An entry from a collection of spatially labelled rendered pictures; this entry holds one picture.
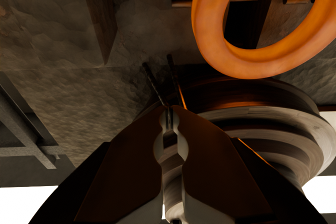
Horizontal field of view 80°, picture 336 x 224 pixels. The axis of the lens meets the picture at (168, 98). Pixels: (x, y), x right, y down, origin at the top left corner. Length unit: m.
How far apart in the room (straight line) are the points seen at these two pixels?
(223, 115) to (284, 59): 0.12
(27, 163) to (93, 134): 8.88
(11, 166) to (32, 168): 0.82
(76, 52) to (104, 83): 0.25
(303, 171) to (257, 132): 0.16
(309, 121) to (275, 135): 0.06
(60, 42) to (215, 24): 0.17
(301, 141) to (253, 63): 0.18
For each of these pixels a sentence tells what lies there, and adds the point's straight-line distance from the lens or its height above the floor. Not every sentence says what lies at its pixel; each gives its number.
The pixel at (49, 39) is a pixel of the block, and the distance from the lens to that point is 0.25.
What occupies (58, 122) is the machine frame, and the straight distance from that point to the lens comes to 0.64.
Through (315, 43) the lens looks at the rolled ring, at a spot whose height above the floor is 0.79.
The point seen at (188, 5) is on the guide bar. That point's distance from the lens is 0.31.
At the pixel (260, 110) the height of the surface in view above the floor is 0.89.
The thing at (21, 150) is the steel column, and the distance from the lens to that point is 6.51.
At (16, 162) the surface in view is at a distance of 9.79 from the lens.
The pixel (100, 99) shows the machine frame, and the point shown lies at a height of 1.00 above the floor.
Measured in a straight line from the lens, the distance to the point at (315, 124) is 0.43.
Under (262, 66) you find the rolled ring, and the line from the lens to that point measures 0.31.
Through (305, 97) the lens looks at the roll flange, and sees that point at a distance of 0.47.
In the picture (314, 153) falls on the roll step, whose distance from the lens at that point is 0.48.
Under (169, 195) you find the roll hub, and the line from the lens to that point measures 0.43.
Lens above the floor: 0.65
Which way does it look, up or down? 45 degrees up
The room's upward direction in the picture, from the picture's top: 178 degrees clockwise
